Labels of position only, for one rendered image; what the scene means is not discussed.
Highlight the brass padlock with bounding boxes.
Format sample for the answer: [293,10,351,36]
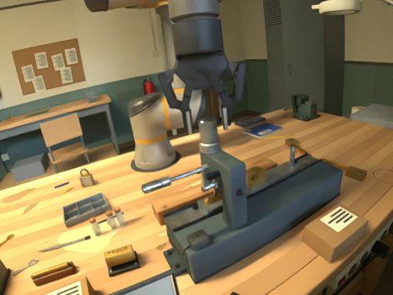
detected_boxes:
[79,167,94,188]

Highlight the blue notebook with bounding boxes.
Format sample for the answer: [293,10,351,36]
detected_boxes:
[241,122,284,140]

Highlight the silver lock lever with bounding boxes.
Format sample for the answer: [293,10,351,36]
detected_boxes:
[141,163,211,194]

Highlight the brass bar with end blocks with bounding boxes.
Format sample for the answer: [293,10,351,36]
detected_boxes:
[285,137,368,183]

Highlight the cardboard box with label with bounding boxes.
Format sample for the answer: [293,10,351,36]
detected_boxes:
[45,277,95,295]
[301,203,370,264]

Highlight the steel file black tip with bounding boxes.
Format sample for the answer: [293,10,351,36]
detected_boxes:
[37,235,92,254]

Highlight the grey ratchet cap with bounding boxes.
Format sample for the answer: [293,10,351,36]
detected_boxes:
[197,116,220,155]

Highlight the green desk mat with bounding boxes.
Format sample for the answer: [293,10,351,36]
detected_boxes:
[23,108,51,118]

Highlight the grey shoulder stop block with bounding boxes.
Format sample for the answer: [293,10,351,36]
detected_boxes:
[186,228,211,251]

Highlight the green bench machine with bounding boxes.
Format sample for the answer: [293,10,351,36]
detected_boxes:
[291,92,321,123]

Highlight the silver key blank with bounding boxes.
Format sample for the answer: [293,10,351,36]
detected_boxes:
[12,257,40,277]

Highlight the grey-green spindle frame block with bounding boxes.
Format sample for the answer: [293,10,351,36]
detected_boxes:
[200,150,248,230]

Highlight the red fire extinguisher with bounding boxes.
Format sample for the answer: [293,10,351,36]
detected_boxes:
[142,77,156,96]

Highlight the white power strip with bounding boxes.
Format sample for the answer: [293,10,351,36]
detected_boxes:
[323,228,393,295]

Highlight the cork notice board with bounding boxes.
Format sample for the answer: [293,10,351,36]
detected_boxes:
[11,37,87,97]

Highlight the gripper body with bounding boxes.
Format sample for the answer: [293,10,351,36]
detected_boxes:
[172,17,231,92]

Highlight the grey compartment tray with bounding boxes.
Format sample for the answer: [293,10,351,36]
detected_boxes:
[62,192,109,228]

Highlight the black plug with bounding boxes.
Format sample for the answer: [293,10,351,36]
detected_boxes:
[371,240,391,260]

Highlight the grey floor box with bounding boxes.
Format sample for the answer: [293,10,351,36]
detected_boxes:
[10,152,49,183]

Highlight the tan wooden block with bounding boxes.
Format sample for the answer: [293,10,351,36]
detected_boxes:
[246,165,269,189]

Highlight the dark round base plate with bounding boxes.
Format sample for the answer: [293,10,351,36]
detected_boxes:
[131,149,182,173]

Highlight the grey flat tray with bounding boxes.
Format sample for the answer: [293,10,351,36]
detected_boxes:
[122,271,180,295]

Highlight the wooden desk grey frame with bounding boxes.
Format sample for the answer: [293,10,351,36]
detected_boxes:
[0,92,121,156]

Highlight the white ceiling lamp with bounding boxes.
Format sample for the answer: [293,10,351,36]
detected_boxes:
[311,0,364,17]

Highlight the wooden chair grey frame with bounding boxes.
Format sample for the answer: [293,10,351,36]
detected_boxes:
[39,112,92,173]

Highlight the brass bar on wooden block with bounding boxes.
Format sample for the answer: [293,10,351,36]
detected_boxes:
[30,260,77,287]

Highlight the grey-green metal locker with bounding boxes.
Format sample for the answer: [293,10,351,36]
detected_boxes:
[263,0,326,118]

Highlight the yellow pencil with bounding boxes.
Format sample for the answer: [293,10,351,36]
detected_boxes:
[261,133,296,141]

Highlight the blue-grey key micrometer body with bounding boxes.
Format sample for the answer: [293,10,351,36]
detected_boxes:
[164,150,345,285]

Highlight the brass cylinder on black base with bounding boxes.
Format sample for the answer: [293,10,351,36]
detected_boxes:
[103,244,142,278]

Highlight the grey metal post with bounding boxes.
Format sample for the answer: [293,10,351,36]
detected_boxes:
[287,145,298,168]

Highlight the glass vial with cork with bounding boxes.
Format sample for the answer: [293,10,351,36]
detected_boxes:
[89,217,102,238]
[113,207,126,228]
[104,209,118,230]

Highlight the dark mounting plate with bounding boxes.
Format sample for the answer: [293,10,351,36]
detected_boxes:
[162,247,186,277]

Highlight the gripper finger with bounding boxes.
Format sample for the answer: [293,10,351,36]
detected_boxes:
[214,62,247,131]
[157,70,194,135]

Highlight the dark box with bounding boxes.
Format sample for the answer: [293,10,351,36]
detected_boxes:
[0,258,12,295]

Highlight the dark flat tray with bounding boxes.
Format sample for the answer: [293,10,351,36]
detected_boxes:
[234,115,266,128]

